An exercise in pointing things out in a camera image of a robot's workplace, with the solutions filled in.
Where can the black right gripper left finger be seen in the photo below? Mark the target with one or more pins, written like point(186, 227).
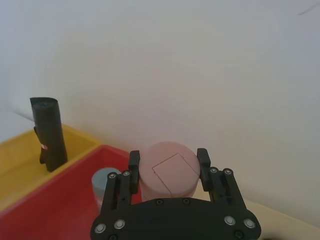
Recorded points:
point(117, 190)

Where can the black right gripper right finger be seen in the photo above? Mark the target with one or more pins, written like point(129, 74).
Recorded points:
point(222, 187)

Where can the pink cylindrical cup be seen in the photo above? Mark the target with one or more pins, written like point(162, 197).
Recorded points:
point(170, 172)

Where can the grey cylindrical container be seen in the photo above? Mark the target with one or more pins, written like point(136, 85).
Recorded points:
point(101, 182)

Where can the red plastic bin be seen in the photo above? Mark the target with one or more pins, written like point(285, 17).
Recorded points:
point(57, 207)

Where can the black rolled bag bundle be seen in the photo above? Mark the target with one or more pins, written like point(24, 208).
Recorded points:
point(50, 135)

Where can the yellow plastic bin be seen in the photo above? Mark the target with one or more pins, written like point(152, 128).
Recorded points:
point(22, 165)

